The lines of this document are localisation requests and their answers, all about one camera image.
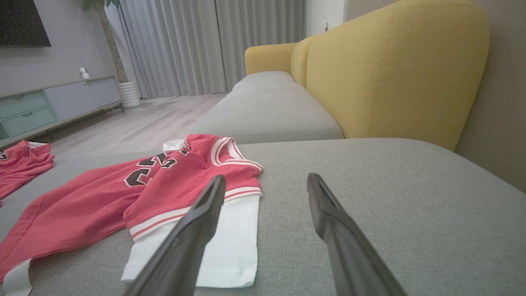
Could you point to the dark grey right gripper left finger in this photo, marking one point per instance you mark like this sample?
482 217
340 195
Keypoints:
185 246

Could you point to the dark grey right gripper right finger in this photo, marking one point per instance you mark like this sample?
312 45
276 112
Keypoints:
349 250

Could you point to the red numbered jersey white sleeves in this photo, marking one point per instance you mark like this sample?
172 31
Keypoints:
82 205

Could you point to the red shorts white stripes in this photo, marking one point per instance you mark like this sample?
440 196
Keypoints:
20 164

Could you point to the large grey sofa seat cushion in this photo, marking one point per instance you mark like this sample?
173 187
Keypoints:
411 226

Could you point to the white ribbed plant pot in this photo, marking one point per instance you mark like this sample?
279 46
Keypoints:
130 94

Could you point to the pale green grey media cabinet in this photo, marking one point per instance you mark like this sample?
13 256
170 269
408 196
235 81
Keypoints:
70 100

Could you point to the yellow sofa back cushion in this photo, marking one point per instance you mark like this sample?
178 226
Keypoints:
301 61
394 70

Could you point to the grey pleated curtain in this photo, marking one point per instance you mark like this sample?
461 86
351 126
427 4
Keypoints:
263 37
172 45

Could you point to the yellow sofa armrest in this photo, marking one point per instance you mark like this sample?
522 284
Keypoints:
269 57

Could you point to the tall indoor plant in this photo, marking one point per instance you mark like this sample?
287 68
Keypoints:
110 45

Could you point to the small white security camera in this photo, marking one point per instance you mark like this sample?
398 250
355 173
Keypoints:
84 73

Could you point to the white wall switch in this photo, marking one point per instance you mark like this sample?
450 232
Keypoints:
326 25

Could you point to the black wall television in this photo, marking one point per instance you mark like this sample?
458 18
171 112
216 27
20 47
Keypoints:
20 20

